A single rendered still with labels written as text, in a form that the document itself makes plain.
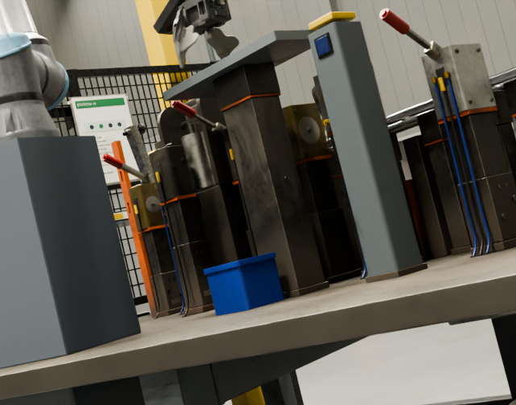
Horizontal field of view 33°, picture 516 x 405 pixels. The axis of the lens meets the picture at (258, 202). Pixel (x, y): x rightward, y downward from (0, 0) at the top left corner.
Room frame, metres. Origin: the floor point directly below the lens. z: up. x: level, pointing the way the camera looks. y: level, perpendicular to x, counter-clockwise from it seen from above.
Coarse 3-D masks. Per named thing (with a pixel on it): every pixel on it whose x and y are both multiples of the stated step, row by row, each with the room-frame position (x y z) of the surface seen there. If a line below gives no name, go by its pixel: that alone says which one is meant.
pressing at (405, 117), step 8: (504, 72) 1.55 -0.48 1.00; (512, 72) 1.54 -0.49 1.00; (496, 80) 1.57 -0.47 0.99; (504, 80) 1.64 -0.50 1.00; (496, 88) 1.73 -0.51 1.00; (416, 104) 1.71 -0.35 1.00; (424, 104) 1.69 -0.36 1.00; (432, 104) 1.68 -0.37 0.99; (400, 112) 1.74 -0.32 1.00; (408, 112) 1.73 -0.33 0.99; (416, 112) 1.80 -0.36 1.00; (392, 120) 1.76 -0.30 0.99; (400, 120) 1.86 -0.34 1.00; (408, 120) 1.89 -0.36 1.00; (416, 120) 1.93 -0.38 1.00; (392, 128) 1.97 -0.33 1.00; (400, 128) 1.98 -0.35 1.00; (408, 128) 1.97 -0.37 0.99; (328, 144) 1.91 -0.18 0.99
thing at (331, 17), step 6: (330, 12) 1.47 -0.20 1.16; (336, 12) 1.47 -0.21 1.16; (342, 12) 1.48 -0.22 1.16; (348, 12) 1.49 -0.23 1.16; (318, 18) 1.49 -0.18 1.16; (324, 18) 1.48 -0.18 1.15; (330, 18) 1.47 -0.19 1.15; (336, 18) 1.48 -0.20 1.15; (342, 18) 1.49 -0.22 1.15; (348, 18) 1.50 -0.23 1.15; (312, 24) 1.50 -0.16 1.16; (318, 24) 1.49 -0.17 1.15; (324, 24) 1.50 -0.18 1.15
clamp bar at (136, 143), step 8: (128, 128) 2.34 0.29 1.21; (136, 128) 2.34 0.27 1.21; (144, 128) 2.36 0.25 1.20; (128, 136) 2.34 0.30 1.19; (136, 136) 2.34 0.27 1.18; (136, 144) 2.34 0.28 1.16; (136, 152) 2.35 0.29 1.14; (144, 152) 2.34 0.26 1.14; (136, 160) 2.36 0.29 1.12; (144, 160) 2.34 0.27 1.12; (144, 168) 2.35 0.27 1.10
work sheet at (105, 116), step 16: (80, 96) 2.89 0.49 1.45; (96, 96) 2.93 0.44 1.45; (112, 96) 2.97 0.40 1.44; (80, 112) 2.88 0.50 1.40; (96, 112) 2.92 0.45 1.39; (112, 112) 2.96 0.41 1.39; (128, 112) 3.00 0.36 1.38; (80, 128) 2.87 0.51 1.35; (96, 128) 2.91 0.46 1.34; (112, 128) 2.95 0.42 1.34; (128, 144) 2.98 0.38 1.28; (128, 160) 2.97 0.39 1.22; (112, 176) 2.92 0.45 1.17
